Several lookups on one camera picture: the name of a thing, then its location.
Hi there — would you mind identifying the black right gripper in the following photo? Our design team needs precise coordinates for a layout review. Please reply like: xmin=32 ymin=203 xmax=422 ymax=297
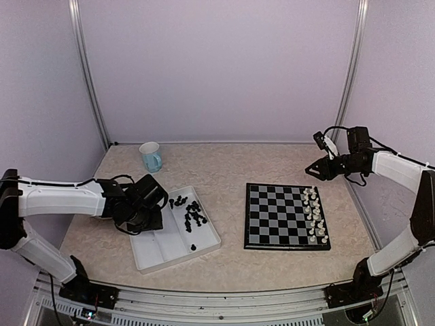
xmin=306 ymin=153 xmax=366 ymax=181

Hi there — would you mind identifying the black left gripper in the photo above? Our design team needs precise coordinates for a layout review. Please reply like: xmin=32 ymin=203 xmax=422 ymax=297
xmin=125 ymin=204 xmax=163 ymax=233

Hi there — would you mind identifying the white plastic tray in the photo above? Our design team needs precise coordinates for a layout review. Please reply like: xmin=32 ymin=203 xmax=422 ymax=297
xmin=130 ymin=185 xmax=221 ymax=274

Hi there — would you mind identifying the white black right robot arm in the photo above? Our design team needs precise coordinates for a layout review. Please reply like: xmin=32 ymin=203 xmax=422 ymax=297
xmin=305 ymin=126 xmax=434 ymax=302

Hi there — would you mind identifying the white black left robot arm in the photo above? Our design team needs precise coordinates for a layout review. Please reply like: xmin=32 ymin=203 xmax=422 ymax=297
xmin=1 ymin=169 xmax=169 ymax=302

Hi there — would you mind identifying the pile of black chess pieces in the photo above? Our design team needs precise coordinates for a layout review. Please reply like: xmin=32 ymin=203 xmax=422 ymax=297
xmin=169 ymin=195 xmax=208 ymax=233

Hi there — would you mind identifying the black white chess board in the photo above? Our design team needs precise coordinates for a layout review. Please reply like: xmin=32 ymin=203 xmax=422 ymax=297
xmin=244 ymin=183 xmax=331 ymax=251

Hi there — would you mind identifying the light blue mug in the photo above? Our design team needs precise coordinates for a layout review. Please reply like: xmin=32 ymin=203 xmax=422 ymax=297
xmin=139 ymin=141 xmax=162 ymax=173

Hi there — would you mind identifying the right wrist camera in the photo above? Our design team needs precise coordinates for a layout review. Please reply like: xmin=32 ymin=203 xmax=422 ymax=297
xmin=313 ymin=131 xmax=338 ymax=160

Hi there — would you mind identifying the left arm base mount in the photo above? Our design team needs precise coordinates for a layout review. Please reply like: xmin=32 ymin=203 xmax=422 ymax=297
xmin=59 ymin=283 xmax=120 ymax=310

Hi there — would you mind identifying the right aluminium frame post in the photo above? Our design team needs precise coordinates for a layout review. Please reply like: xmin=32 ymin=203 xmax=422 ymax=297
xmin=334 ymin=0 xmax=369 ymax=126

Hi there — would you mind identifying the aluminium frame post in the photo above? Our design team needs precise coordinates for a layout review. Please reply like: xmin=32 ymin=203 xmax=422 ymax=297
xmin=68 ymin=0 xmax=111 ymax=151
xmin=334 ymin=0 xmax=369 ymax=126

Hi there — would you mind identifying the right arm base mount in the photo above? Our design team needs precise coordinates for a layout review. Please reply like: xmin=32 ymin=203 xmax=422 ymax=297
xmin=324 ymin=282 xmax=383 ymax=308

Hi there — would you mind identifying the front aluminium rail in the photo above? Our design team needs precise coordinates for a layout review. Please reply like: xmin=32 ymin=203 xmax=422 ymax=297
xmin=21 ymin=271 xmax=422 ymax=325

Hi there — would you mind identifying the left aluminium frame post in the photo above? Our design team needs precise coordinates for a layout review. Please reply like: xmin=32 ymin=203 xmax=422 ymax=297
xmin=68 ymin=0 xmax=111 ymax=151

